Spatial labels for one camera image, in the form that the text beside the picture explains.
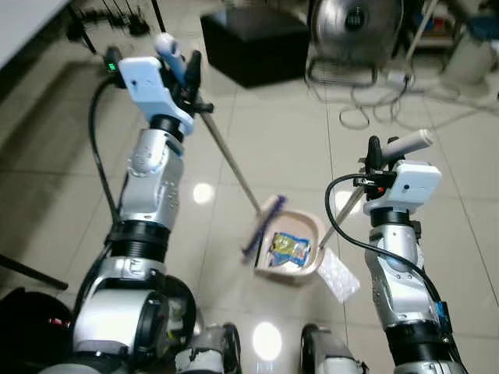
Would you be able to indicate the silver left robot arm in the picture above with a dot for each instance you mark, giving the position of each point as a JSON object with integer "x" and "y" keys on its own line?
{"x": 152, "y": 179}

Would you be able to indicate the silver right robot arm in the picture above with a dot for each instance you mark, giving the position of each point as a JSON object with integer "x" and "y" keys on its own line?
{"x": 398, "y": 269}

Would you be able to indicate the silver floor fan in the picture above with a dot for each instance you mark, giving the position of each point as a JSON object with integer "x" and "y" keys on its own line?
{"x": 355, "y": 27}

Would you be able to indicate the black box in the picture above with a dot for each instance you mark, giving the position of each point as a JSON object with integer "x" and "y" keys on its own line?
{"x": 253, "y": 47}

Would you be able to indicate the white power strip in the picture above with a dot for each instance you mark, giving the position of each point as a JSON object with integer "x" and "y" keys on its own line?
{"x": 399, "y": 77}

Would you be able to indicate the black metal stand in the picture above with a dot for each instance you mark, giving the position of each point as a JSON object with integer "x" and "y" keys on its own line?
{"x": 117, "y": 19}

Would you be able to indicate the yellow blue snack wrapper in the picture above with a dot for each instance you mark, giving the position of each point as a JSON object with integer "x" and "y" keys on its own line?
{"x": 288, "y": 249}

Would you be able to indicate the white round container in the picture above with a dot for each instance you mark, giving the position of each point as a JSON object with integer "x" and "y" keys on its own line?
{"x": 468, "y": 70}

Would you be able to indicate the blue object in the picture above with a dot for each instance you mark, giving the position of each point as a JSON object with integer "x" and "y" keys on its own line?
{"x": 485, "y": 27}

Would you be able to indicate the right robot leg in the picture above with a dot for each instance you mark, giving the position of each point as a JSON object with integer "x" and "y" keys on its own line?
{"x": 327, "y": 354}

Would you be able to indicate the black trash bin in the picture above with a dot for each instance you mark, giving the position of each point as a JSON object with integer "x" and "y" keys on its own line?
{"x": 31, "y": 331}

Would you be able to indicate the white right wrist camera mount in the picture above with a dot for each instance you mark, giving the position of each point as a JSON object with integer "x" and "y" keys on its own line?
{"x": 413, "y": 187}

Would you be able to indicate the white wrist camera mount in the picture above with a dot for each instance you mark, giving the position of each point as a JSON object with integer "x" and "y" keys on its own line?
{"x": 148, "y": 82}
{"x": 413, "y": 187}

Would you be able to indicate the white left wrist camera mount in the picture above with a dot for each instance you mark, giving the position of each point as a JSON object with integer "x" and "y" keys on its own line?
{"x": 148, "y": 82}

